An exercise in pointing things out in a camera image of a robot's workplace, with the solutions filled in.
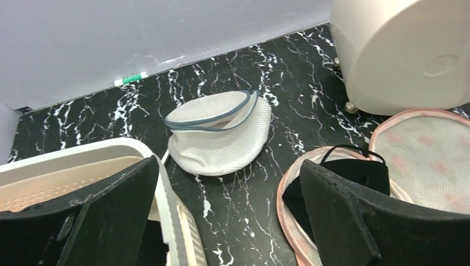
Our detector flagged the cream perforated laundry basket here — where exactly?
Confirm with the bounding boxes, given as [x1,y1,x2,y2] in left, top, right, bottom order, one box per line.
[1,137,207,265]

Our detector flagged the green white marker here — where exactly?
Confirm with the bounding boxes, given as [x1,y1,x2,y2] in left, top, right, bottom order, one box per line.
[114,71,148,87]

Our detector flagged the floral mesh laundry bag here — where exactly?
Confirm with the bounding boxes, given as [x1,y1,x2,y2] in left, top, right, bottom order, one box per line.
[277,109,469,265]

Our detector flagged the white mesh laundry bag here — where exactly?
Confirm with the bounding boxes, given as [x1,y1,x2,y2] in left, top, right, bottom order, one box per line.
[164,90,272,176]

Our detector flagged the black bra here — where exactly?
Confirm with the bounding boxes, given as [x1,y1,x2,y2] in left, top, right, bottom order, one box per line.
[282,145,390,242]

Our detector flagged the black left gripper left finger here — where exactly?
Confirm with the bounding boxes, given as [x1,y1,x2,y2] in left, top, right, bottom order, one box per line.
[1,156,160,265]

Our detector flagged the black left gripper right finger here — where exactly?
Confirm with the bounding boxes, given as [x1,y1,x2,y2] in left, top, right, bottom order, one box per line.
[299,160,469,265]

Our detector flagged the cream round drum container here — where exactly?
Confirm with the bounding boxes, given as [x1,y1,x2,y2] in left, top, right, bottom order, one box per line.
[330,0,469,116]

